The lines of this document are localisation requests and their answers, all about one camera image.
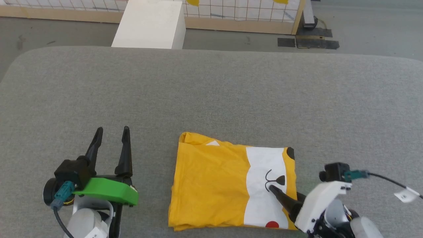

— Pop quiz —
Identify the yellow cartoon face t-shirt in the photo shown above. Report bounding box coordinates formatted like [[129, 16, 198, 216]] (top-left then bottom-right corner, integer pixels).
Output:
[[168, 132, 300, 231]]

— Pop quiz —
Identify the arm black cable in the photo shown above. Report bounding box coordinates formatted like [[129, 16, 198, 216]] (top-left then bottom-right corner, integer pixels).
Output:
[[50, 181, 76, 238], [344, 170, 423, 199]]

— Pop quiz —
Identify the white rectangular box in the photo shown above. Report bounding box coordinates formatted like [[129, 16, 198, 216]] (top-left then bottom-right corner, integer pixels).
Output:
[[111, 0, 186, 50]]

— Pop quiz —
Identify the large black floor mat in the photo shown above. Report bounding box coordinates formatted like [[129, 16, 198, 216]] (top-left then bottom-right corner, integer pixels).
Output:
[[295, 28, 340, 50]]

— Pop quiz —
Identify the white cable tag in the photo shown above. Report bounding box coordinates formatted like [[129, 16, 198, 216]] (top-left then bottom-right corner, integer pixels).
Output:
[[394, 187, 420, 203]]

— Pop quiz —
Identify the lemon print grid screen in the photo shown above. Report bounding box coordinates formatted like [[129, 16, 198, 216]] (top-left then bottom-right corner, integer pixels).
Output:
[[0, 0, 306, 35]]

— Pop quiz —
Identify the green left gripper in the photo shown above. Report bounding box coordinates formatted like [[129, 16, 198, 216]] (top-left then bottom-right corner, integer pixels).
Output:
[[43, 126, 139, 208]]

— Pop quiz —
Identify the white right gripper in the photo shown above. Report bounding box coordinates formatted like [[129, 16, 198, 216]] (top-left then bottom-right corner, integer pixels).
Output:
[[269, 180, 353, 234]]

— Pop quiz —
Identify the grey metal stand leg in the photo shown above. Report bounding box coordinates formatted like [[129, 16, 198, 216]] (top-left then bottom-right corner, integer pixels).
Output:
[[302, 0, 319, 29]]

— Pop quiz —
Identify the grey fabric sofa seat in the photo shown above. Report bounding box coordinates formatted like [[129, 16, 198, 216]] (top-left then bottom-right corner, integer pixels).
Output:
[[0, 46, 423, 238]]

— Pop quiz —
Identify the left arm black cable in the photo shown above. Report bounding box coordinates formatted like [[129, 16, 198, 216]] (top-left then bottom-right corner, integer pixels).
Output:
[[50, 181, 76, 238]]

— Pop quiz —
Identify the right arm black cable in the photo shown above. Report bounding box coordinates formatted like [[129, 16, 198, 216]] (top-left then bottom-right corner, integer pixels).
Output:
[[344, 170, 423, 199]]

